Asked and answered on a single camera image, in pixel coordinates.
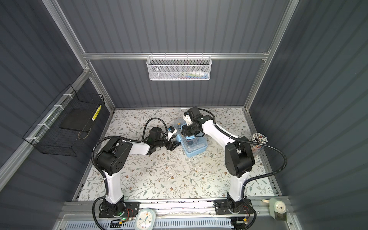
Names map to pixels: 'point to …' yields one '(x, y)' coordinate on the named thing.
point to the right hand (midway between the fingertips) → (185, 133)
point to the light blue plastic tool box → (191, 145)
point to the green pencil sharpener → (278, 209)
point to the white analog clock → (145, 219)
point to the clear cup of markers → (258, 137)
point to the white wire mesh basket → (179, 67)
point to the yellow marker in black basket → (96, 112)
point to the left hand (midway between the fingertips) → (177, 138)
